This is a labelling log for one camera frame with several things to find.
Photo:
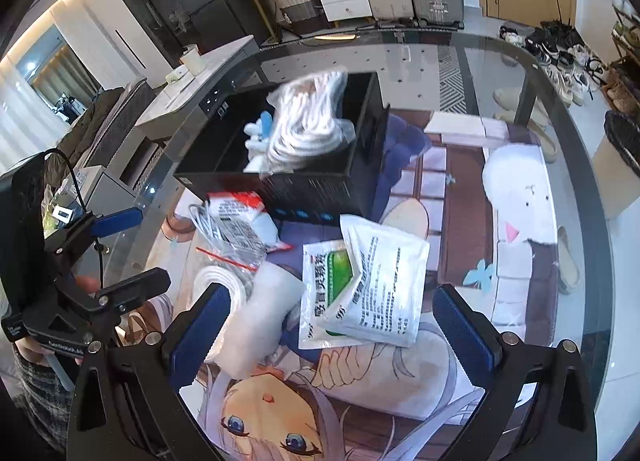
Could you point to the green white medicine packet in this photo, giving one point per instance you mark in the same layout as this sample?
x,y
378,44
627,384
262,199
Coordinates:
x,y
320,291

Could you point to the trash bin with black bag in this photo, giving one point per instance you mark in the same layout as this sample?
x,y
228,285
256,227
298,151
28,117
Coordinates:
x,y
622,141

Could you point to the person's left hand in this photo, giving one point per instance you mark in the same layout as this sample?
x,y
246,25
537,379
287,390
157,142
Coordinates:
x,y
86,286

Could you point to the small white box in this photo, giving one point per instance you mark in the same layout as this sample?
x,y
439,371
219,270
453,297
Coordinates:
x,y
176,76

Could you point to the blue white soft toy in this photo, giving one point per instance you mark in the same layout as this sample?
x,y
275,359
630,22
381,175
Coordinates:
x,y
260,133

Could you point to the white grey coffee table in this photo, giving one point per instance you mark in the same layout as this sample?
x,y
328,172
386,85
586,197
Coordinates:
x,y
200,86

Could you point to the person's plaid clothing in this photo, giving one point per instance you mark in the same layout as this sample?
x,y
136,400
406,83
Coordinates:
x,y
40,401

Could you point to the white fluffy cloth bag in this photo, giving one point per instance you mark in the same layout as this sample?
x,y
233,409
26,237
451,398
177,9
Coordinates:
x,y
260,321

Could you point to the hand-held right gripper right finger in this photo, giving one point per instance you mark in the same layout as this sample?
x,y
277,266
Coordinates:
x,y
465,336

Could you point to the white cup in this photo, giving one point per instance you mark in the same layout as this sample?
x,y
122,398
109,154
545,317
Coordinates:
x,y
194,60

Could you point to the pile of shoes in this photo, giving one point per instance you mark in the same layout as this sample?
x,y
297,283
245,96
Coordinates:
x,y
560,61

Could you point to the printed anime table mat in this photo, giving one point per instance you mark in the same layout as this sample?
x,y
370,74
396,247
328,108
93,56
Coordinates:
x,y
450,201

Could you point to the white standing air conditioner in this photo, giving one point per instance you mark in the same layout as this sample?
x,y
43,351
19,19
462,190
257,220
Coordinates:
x,y
130,41

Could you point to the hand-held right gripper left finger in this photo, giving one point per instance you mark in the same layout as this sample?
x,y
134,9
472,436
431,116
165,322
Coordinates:
x,y
200,336

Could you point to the wooden shoe rack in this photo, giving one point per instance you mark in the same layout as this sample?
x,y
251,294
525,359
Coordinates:
x,y
625,66

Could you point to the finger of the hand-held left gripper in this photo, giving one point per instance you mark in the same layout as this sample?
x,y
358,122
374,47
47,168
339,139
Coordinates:
x,y
117,221
145,283

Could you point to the black power strip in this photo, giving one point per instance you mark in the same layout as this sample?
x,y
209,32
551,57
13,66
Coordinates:
x,y
395,22

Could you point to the grey storage cabinet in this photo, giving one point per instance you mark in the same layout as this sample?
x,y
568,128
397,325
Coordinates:
x,y
105,196

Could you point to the black storage box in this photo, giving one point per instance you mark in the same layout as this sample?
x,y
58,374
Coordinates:
x,y
320,193

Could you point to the black white patterned rug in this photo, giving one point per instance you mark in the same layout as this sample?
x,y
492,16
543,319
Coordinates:
x,y
455,81

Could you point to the grey sofa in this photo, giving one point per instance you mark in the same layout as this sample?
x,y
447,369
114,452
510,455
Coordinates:
x,y
125,116

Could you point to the white printed medicine packet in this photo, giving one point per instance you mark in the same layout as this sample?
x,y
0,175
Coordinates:
x,y
390,281

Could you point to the black umbrella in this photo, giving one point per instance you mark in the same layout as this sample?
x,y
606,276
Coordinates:
x,y
562,31

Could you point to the woven basket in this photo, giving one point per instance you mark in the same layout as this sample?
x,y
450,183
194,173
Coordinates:
x,y
297,6

